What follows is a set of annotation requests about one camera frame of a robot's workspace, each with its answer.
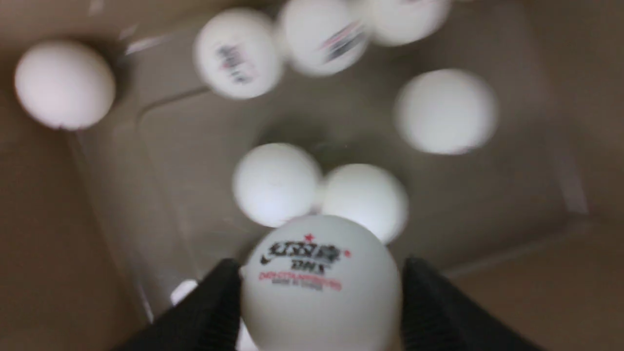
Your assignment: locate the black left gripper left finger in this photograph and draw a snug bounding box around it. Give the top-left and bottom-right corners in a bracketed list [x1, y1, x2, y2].
[115, 258, 242, 351]

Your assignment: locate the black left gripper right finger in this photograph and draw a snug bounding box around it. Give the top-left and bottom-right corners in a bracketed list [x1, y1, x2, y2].
[401, 257, 541, 351]

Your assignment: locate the white ball with logo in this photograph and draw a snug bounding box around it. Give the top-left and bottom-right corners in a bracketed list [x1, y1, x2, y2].
[241, 215, 403, 351]

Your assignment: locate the olive green plastic bin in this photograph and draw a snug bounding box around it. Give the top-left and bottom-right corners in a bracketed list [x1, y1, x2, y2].
[1, 0, 623, 351]

